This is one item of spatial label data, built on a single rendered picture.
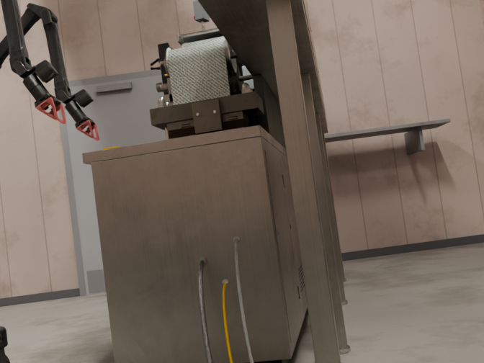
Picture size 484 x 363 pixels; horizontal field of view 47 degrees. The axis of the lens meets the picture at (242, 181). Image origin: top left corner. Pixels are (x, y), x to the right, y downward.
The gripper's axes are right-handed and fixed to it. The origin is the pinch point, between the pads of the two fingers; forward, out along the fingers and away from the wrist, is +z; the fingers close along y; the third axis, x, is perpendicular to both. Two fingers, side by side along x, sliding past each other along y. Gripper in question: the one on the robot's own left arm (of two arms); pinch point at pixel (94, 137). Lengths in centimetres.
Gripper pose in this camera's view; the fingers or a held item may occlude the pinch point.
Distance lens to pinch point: 271.0
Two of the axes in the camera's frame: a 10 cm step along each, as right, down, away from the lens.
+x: -8.0, 6.0, -0.3
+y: 0.0, 0.6, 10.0
